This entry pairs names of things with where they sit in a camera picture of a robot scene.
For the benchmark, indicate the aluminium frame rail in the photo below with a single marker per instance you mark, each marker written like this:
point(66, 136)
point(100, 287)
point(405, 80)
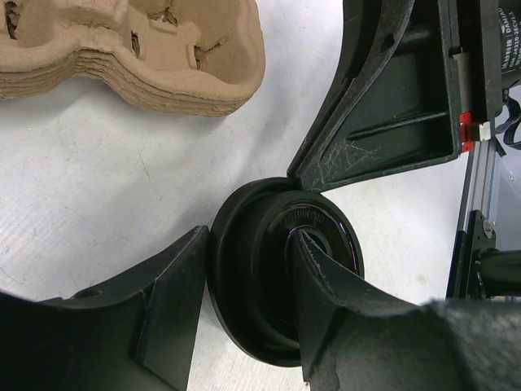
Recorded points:
point(486, 255)

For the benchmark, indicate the black cup lid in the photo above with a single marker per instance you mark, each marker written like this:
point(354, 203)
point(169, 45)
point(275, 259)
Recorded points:
point(249, 262)

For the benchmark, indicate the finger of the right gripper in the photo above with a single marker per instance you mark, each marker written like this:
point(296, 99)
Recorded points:
point(401, 123)
point(361, 21)

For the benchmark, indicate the brown cardboard cup carrier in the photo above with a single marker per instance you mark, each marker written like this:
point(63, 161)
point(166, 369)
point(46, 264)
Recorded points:
point(202, 58)

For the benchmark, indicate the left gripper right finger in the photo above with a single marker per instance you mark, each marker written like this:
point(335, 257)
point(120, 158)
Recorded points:
point(354, 336)

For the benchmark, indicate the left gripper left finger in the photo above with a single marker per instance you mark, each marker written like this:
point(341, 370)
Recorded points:
point(134, 331)

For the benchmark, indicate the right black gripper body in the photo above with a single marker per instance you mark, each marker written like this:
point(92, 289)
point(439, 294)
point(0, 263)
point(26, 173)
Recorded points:
point(470, 34)

